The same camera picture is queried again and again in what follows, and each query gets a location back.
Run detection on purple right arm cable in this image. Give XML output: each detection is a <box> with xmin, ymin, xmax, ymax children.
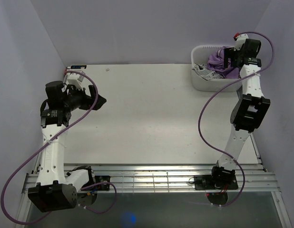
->
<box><xmin>187</xmin><ymin>31</ymin><xmax>274</xmax><ymax>208</ymax></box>

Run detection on black white printed trousers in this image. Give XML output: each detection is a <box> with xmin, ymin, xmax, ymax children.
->
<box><xmin>192</xmin><ymin>64</ymin><xmax>225</xmax><ymax>81</ymax></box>

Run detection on white plastic basket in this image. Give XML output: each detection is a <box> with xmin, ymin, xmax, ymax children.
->
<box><xmin>190</xmin><ymin>45</ymin><xmax>237</xmax><ymax>92</ymax></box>

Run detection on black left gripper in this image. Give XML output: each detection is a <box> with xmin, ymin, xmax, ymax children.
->
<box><xmin>63</xmin><ymin>84</ymin><xmax>106</xmax><ymax>112</ymax></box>

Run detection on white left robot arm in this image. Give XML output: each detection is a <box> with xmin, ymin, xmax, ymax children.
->
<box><xmin>28</xmin><ymin>81</ymin><xmax>106</xmax><ymax>212</ymax></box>

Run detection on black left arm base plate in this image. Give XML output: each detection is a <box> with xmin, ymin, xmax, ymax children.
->
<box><xmin>83</xmin><ymin>175</ymin><xmax>111</xmax><ymax>191</ymax></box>

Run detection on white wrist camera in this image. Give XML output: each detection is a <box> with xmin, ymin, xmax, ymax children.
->
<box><xmin>63</xmin><ymin>70</ymin><xmax>85</xmax><ymax>90</ymax></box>
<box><xmin>234</xmin><ymin>33</ymin><xmax>249</xmax><ymax>51</ymax></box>

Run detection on purple trousers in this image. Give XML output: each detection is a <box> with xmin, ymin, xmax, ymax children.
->
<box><xmin>207</xmin><ymin>46</ymin><xmax>239</xmax><ymax>79</ymax></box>

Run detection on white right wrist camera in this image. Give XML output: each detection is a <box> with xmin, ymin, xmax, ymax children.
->
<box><xmin>234</xmin><ymin>33</ymin><xmax>249</xmax><ymax>51</ymax></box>

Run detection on black blue label sticker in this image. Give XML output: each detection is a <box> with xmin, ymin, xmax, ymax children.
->
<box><xmin>70</xmin><ymin>65</ymin><xmax>87</xmax><ymax>69</ymax></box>

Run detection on aluminium rail frame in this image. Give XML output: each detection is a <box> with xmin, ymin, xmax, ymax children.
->
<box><xmin>13</xmin><ymin>133</ymin><xmax>293</xmax><ymax>228</ymax></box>

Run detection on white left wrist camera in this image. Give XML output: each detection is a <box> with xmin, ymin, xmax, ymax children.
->
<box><xmin>63</xmin><ymin>70</ymin><xmax>85</xmax><ymax>90</ymax></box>

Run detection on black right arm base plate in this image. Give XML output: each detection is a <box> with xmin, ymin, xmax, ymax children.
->
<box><xmin>188</xmin><ymin>175</ymin><xmax>238</xmax><ymax>191</ymax></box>

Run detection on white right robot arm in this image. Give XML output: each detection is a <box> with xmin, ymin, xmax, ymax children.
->
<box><xmin>209</xmin><ymin>37</ymin><xmax>270</xmax><ymax>190</ymax></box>

